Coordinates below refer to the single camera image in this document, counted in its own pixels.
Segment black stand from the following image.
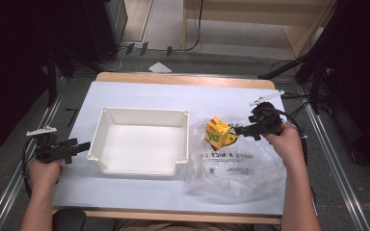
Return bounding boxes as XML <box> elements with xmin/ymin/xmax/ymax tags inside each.
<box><xmin>257</xmin><ymin>47</ymin><xmax>327</xmax><ymax>116</ymax></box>
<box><xmin>43</xmin><ymin>44</ymin><xmax>104</xmax><ymax>108</ymax></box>

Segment pale blue table cover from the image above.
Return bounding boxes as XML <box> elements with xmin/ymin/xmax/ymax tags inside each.
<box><xmin>52</xmin><ymin>80</ymin><xmax>287</xmax><ymax>216</ymax></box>

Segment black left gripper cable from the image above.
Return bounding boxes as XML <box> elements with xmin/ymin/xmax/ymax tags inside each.
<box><xmin>20</xmin><ymin>137</ymin><xmax>39</xmax><ymax>198</ymax></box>

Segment clear plastic bag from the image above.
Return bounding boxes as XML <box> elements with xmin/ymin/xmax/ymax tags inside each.
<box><xmin>184</xmin><ymin>115</ymin><xmax>287</xmax><ymax>204</ymax></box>

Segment person's left hand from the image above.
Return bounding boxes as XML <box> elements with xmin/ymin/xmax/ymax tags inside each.
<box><xmin>28</xmin><ymin>158</ymin><xmax>66</xmax><ymax>197</ymax></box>

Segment yellow snack box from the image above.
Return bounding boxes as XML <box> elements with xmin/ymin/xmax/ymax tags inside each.
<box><xmin>204</xmin><ymin>115</ymin><xmax>239</xmax><ymax>152</ymax></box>

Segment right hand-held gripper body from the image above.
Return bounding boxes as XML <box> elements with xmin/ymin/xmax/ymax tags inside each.
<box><xmin>248</xmin><ymin>90</ymin><xmax>285</xmax><ymax>137</ymax></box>

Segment white paper sheet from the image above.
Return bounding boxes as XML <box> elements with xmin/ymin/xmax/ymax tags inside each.
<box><xmin>147</xmin><ymin>61</ymin><xmax>173</xmax><ymax>74</ymax></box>

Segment light wooden cabinet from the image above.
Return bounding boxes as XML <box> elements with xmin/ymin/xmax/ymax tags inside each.
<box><xmin>182</xmin><ymin>0</ymin><xmax>338</xmax><ymax>60</ymax></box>

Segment aluminium floor rail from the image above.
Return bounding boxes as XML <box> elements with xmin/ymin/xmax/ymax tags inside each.
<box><xmin>298</xmin><ymin>84</ymin><xmax>370</xmax><ymax>231</ymax></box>
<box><xmin>0</xmin><ymin>92</ymin><xmax>66</xmax><ymax>231</ymax></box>

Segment black hanging cable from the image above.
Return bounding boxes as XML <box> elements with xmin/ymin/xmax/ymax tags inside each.
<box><xmin>184</xmin><ymin>0</ymin><xmax>204</xmax><ymax>52</ymax></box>

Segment black chair seat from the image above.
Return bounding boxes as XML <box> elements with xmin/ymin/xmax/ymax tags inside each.
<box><xmin>51</xmin><ymin>208</ymin><xmax>88</xmax><ymax>231</ymax></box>

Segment person's right hand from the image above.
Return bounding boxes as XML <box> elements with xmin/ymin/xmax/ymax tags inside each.
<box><xmin>261</xmin><ymin>122</ymin><xmax>304</xmax><ymax>168</ymax></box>

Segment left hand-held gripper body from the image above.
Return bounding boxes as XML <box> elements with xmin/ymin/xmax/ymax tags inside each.
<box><xmin>25</xmin><ymin>125</ymin><xmax>75</xmax><ymax>165</ymax></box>

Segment white plastic bin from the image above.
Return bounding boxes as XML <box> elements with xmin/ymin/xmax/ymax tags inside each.
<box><xmin>87</xmin><ymin>107</ymin><xmax>191</xmax><ymax>177</ymax></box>

